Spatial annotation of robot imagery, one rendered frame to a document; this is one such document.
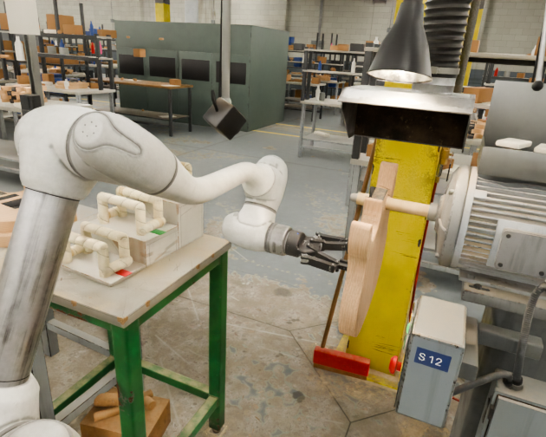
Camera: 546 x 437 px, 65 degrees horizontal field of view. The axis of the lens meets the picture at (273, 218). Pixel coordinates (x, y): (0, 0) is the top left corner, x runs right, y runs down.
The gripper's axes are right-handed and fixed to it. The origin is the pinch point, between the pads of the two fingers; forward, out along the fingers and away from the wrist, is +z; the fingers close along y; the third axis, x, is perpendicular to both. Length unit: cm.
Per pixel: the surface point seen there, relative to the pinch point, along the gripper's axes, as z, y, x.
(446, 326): 23.6, 25.9, 9.2
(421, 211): 13.5, -4.1, 16.4
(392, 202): 6.0, -4.6, 16.9
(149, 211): -77, -6, -7
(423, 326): 19.5, 28.1, 9.6
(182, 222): -64, -7, -9
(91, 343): -125, -1, -91
